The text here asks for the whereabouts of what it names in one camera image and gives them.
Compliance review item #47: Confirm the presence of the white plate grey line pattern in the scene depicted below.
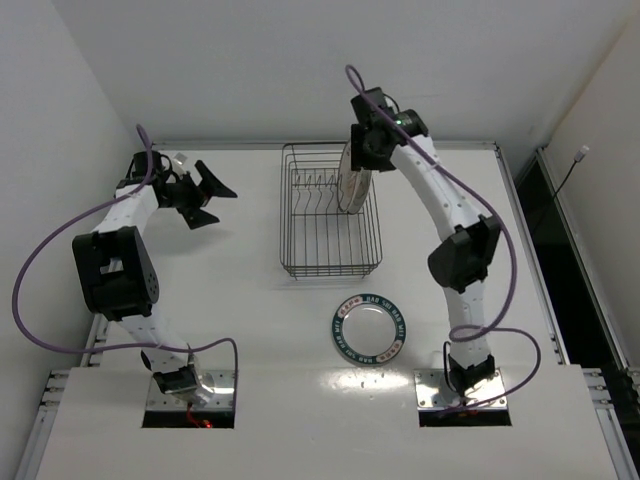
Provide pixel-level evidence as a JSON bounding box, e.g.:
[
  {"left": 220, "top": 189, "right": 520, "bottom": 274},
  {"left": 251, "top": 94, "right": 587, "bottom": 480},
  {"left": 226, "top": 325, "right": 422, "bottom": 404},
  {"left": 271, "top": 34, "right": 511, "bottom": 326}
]
[{"left": 347, "top": 169, "right": 372, "bottom": 214}]

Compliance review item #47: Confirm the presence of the orange sunburst pattern plate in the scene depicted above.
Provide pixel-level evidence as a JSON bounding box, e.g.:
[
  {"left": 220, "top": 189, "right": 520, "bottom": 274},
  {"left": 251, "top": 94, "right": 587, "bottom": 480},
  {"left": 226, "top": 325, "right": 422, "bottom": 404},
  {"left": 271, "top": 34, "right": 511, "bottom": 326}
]
[{"left": 337, "top": 141, "right": 358, "bottom": 213}]

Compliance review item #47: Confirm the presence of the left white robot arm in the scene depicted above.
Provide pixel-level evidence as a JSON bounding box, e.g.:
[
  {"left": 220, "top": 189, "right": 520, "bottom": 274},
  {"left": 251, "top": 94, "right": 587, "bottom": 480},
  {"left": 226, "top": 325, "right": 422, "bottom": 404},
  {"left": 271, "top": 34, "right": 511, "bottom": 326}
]
[{"left": 72, "top": 151, "right": 236, "bottom": 406}]

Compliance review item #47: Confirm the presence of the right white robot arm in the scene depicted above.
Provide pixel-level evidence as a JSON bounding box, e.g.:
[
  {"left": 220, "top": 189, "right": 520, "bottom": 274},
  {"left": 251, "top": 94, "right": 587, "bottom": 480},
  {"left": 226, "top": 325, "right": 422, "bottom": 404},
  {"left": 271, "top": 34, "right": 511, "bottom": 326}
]
[{"left": 351, "top": 87, "right": 501, "bottom": 336}]

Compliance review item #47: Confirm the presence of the teal rimmed lettered plate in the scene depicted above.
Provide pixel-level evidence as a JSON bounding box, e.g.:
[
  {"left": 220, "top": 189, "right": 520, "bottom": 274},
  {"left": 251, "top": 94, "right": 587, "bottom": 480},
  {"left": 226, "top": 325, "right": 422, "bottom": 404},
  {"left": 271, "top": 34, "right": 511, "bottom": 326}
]
[{"left": 330, "top": 293, "right": 407, "bottom": 367}]

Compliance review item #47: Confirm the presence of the metal wire dish rack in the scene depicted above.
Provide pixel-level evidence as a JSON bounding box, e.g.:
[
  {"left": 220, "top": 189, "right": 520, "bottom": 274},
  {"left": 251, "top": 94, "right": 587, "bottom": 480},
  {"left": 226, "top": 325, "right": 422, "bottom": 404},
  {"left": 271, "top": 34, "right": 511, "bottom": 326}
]
[{"left": 279, "top": 142, "right": 383, "bottom": 279}]

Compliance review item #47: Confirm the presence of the right aluminium frame rail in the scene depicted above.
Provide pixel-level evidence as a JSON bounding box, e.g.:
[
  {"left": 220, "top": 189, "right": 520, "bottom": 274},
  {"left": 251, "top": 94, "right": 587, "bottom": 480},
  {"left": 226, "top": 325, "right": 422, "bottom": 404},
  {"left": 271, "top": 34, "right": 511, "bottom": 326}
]
[{"left": 535, "top": 147, "right": 629, "bottom": 370}]

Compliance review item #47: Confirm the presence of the aluminium frame rail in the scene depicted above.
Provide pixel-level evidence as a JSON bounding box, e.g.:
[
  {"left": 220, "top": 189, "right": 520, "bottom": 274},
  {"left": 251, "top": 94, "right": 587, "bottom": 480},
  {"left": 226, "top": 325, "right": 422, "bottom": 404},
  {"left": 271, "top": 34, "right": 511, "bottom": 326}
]
[
  {"left": 14, "top": 315, "right": 109, "bottom": 480},
  {"left": 535, "top": 147, "right": 629, "bottom": 370}
]

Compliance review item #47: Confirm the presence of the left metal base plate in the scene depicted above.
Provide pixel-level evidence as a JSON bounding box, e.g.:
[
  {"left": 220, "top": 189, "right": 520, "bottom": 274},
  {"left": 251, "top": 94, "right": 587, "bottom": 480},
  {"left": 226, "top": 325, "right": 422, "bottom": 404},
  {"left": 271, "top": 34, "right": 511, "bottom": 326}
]
[{"left": 145, "top": 370, "right": 234, "bottom": 412}]

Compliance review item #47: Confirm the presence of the metal base plate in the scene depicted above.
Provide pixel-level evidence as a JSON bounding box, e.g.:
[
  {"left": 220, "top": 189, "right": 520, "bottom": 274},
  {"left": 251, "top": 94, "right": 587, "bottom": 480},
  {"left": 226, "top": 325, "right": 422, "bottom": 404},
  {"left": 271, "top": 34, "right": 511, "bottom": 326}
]
[
  {"left": 145, "top": 370, "right": 234, "bottom": 412},
  {"left": 414, "top": 369, "right": 508, "bottom": 412}
]

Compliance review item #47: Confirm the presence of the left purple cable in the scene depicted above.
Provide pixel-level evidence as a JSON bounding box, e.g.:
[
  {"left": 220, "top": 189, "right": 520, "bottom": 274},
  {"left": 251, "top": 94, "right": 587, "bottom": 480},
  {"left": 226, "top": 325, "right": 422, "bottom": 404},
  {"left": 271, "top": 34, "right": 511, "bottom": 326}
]
[{"left": 11, "top": 123, "right": 239, "bottom": 407}]

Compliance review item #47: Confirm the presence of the black cable white plug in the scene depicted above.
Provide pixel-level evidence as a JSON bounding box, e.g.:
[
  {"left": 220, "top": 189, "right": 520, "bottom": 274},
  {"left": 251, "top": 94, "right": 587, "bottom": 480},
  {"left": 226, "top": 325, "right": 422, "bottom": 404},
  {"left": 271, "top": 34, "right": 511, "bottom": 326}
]
[{"left": 552, "top": 145, "right": 590, "bottom": 202}]

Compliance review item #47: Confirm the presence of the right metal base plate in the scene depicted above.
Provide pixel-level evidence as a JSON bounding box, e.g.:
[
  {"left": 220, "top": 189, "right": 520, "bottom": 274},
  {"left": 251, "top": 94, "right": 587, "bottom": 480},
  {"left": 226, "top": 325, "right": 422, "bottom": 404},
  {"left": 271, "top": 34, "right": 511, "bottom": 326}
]
[{"left": 414, "top": 369, "right": 508, "bottom": 412}]

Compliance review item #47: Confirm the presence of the left aluminium frame rail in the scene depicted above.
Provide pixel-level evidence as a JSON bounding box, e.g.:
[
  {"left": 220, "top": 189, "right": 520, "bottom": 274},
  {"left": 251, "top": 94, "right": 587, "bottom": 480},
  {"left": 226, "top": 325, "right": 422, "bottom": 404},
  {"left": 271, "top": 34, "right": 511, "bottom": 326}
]
[{"left": 14, "top": 315, "right": 109, "bottom": 480}]

